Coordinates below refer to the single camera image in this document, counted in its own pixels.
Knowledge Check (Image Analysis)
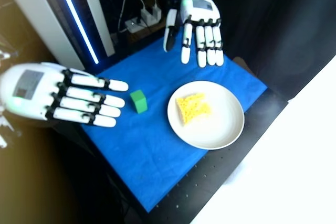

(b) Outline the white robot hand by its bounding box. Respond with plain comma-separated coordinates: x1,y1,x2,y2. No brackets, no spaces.
163,0,225,68
0,62,129,128

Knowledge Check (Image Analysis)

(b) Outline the yellow star-shaped object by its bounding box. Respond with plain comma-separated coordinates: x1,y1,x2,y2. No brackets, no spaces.
175,92,213,125

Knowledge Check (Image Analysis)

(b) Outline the green cube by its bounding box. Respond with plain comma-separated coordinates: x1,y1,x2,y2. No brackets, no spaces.
130,89,148,114

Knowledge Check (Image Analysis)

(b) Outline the white round plate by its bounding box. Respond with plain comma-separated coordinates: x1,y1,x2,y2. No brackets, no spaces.
167,80,245,151

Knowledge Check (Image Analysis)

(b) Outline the white power strip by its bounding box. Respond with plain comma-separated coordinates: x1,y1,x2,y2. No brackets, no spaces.
140,5,162,25

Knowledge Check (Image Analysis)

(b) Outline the black curtain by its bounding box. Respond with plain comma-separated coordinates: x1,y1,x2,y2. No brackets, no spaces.
209,0,336,99

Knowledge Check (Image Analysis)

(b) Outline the white tower with blue light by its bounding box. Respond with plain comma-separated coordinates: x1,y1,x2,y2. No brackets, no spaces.
0,0,116,71

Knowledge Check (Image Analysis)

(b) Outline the blue table cloth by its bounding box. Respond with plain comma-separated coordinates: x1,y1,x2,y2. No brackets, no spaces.
80,35,268,213

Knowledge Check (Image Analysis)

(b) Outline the white panel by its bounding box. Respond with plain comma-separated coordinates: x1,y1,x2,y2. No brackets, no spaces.
188,56,336,224

